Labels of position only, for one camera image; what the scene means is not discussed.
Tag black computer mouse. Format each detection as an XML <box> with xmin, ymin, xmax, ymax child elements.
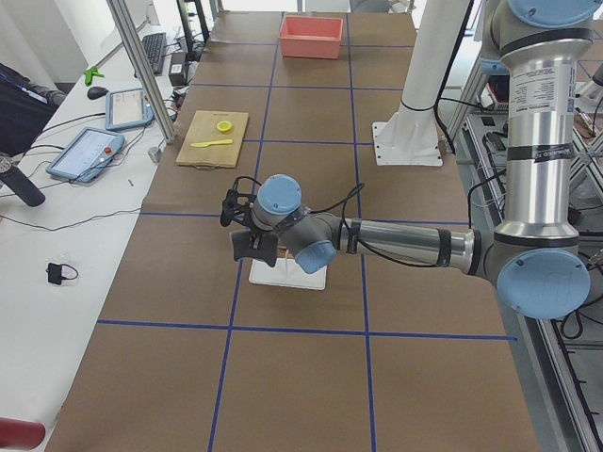
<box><xmin>87</xmin><ymin>87</ymin><xmax>108</xmax><ymax>100</ymax></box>

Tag grey cloth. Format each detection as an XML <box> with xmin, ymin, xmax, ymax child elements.
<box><xmin>230</xmin><ymin>230</ymin><xmax>279</xmax><ymax>267</ymax></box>

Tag black power adapter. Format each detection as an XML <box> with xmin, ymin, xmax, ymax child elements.
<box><xmin>168</xmin><ymin>52</ymin><xmax>188</xmax><ymax>87</ymax></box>

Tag aluminium frame post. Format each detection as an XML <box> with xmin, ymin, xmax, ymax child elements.
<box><xmin>106</xmin><ymin>0</ymin><xmax>175</xmax><ymax>144</ymax></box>

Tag teach pendant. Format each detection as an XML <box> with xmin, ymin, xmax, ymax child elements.
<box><xmin>46</xmin><ymin>127</ymin><xmax>125</xmax><ymax>183</ymax></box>
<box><xmin>105</xmin><ymin>89</ymin><xmax>155</xmax><ymax>132</ymax></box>

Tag white rack tray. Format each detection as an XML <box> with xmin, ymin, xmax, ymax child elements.
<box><xmin>249</xmin><ymin>258</ymin><xmax>327</xmax><ymax>290</ymax></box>

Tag yellow lemon slices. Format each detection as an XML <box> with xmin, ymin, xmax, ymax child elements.
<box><xmin>216</xmin><ymin>121</ymin><xmax>233</xmax><ymax>134</ymax></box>

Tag small black device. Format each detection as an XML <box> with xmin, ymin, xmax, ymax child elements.
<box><xmin>46</xmin><ymin>263</ymin><xmax>79</xmax><ymax>285</ymax></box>

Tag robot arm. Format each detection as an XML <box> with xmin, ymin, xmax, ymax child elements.
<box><xmin>220</xmin><ymin>1</ymin><xmax>599</xmax><ymax>319</ymax></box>

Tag pink plastic bin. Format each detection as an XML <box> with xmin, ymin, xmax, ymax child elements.
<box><xmin>278</xmin><ymin>15</ymin><xmax>343</xmax><ymax>59</ymax></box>

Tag teach pendant far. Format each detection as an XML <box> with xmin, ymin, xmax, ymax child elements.
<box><xmin>105</xmin><ymin>89</ymin><xmax>155</xmax><ymax>132</ymax></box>

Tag green clamp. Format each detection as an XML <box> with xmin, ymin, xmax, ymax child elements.
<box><xmin>84</xmin><ymin>66</ymin><xmax>105</xmax><ymax>87</ymax></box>

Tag black water bottle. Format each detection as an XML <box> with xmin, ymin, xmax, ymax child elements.
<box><xmin>1</xmin><ymin>153</ymin><xmax>45</xmax><ymax>207</ymax></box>

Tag red cylinder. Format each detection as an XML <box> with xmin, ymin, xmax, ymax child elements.
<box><xmin>0</xmin><ymin>417</ymin><xmax>46</xmax><ymax>451</ymax></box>

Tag yellow plastic knife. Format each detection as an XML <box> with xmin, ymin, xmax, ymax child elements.
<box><xmin>190</xmin><ymin>138</ymin><xmax>234</xmax><ymax>148</ymax></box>

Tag black keyboard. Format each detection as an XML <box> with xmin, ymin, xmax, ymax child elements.
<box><xmin>141</xmin><ymin>33</ymin><xmax>167</xmax><ymax>75</ymax></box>

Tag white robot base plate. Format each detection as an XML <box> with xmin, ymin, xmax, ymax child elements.
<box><xmin>371</xmin><ymin>120</ymin><xmax>443</xmax><ymax>167</ymax></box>

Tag teach pendant near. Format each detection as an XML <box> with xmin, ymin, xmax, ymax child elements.
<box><xmin>46</xmin><ymin>127</ymin><xmax>125</xmax><ymax>183</ymax></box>

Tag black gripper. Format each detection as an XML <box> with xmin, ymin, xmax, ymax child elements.
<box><xmin>220</xmin><ymin>176</ymin><xmax>259</xmax><ymax>235</ymax></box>

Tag wooden cutting board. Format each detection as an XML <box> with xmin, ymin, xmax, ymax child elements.
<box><xmin>176</xmin><ymin>110</ymin><xmax>249</xmax><ymax>169</ymax></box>

